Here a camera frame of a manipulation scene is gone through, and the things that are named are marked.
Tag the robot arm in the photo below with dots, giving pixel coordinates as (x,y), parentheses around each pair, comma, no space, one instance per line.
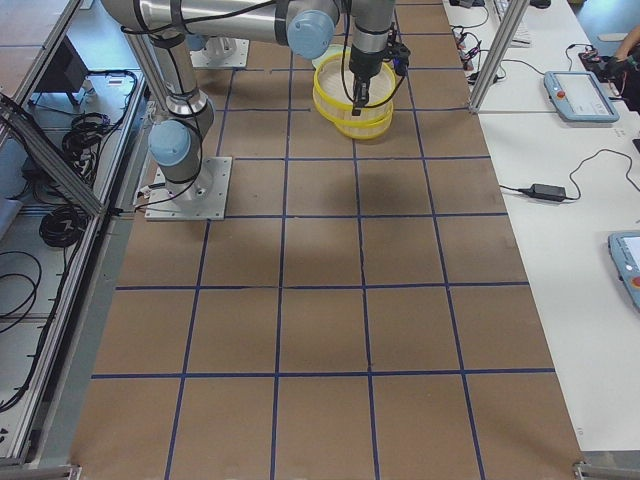
(187,35)

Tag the black power brick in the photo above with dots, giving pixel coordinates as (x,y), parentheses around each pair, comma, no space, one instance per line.
(544,192)

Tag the yellow steamer layer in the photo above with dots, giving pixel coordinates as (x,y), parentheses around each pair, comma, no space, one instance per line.
(367,129)
(333,92)

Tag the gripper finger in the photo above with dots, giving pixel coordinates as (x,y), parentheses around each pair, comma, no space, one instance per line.
(361,97)

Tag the teach pendant tablet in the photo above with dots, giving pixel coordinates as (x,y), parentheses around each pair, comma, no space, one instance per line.
(579,97)

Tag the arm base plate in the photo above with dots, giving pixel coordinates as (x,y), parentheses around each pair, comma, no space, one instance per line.
(205,199)
(221,53)

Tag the aluminium frame post right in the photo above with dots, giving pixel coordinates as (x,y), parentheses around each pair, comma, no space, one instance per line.
(500,44)

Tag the light green plate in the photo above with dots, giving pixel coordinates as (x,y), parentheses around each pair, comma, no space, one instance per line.
(333,50)

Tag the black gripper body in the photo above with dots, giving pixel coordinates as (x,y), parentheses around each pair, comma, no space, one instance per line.
(363,64)

